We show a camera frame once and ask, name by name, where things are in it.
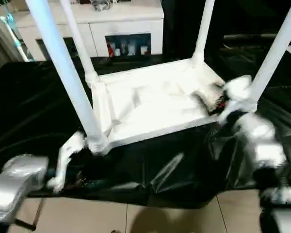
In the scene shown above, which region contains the white plastic table top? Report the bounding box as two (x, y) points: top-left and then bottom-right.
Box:
(87, 57), (258, 156)

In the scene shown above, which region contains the white glass-door cabinet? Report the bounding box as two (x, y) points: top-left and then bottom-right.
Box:
(12, 0), (165, 62)

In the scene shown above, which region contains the grey crumpled object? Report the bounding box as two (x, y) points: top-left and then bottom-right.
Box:
(91, 0), (113, 12)

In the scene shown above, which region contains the black plastic mat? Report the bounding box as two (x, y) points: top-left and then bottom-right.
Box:
(0, 49), (291, 210)

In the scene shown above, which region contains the white pole with blue band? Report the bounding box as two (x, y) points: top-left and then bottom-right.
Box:
(0, 10), (30, 62)

